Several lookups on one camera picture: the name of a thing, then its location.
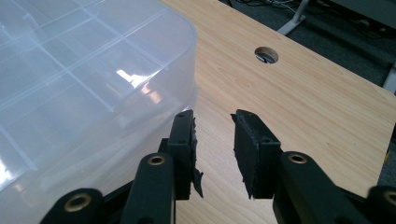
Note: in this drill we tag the grey metal stand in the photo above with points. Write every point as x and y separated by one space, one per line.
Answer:
294 21

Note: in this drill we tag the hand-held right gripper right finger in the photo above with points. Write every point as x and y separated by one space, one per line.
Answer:
255 161

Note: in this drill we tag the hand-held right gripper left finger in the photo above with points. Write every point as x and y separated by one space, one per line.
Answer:
182 155

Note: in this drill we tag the clear plastic tiered storage box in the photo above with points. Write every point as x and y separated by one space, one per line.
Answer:
77 93

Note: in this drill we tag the white metal leg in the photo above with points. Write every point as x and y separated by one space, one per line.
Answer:
390 81

